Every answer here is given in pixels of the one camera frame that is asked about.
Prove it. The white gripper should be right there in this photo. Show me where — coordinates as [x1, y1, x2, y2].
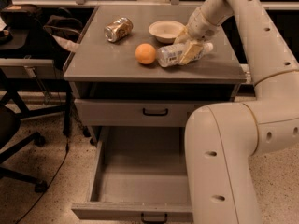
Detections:
[174, 7, 219, 65]

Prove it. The clear plastic water bottle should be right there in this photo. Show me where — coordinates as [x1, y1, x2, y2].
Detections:
[156, 43, 213, 68]

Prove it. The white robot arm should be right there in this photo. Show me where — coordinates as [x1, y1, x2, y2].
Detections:
[177, 0, 299, 224]

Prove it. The grey drawer cabinet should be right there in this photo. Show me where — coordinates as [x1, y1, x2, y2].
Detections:
[64, 5, 246, 142]

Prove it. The closed grey upper drawer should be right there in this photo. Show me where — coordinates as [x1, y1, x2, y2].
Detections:
[75, 99, 209, 127]

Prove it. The open grey lower drawer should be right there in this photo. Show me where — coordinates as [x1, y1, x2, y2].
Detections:
[72, 127, 192, 224]

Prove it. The white paper bowl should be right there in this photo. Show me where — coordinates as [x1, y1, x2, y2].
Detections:
[149, 21, 184, 44]

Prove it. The orange fruit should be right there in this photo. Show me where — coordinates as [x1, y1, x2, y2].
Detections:
[135, 43, 156, 64]

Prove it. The crushed metallic soda can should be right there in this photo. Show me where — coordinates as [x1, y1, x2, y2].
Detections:
[104, 17, 133, 43]

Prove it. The black backpack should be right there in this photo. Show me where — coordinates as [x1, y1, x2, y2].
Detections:
[43, 7, 84, 70]

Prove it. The grey side desk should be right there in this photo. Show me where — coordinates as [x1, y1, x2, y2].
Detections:
[0, 27, 71, 136]

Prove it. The black office chair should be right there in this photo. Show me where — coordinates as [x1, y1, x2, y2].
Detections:
[0, 68, 50, 194]

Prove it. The black floor cable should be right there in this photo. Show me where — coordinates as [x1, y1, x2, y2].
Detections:
[14, 87, 71, 224]

